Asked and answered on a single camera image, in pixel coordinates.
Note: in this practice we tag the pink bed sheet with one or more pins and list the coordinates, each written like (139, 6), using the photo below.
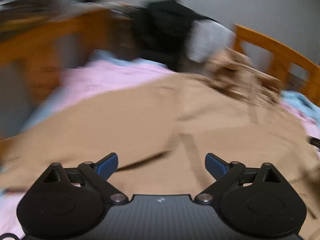
(206, 121)

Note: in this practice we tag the black jacket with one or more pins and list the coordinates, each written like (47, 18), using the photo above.
(160, 29)

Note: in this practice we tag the grey white cloth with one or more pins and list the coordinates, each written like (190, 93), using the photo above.
(205, 38)

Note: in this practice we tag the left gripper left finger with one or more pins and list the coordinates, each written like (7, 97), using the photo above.
(64, 203)

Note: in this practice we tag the wooden bed frame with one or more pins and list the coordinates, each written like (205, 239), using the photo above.
(277, 52)

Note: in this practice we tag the tan trousers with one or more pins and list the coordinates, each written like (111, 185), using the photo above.
(165, 216)

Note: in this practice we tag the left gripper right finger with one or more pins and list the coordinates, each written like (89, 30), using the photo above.
(257, 202)

